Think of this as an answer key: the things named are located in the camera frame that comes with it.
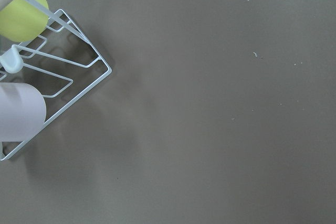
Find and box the pink cup in rack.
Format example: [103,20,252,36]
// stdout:
[1,82,46,142]

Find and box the yellow cup in rack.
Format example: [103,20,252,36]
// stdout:
[1,0,48,42]

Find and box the white wire cup rack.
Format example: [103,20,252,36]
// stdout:
[1,0,112,161]

